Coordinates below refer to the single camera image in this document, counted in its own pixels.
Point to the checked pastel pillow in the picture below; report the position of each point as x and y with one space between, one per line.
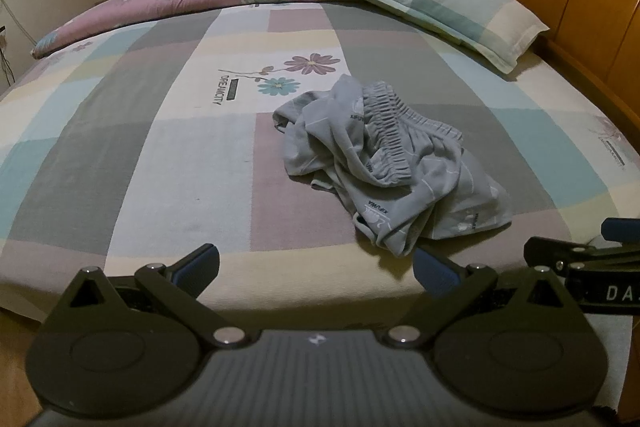
500 30

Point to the grey patterned pyjama trousers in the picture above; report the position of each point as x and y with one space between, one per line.
400 175

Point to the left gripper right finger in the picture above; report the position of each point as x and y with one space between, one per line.
515 346

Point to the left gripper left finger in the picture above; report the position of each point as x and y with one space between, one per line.
118 346

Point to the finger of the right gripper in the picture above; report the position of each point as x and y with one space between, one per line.
565 257
621 229

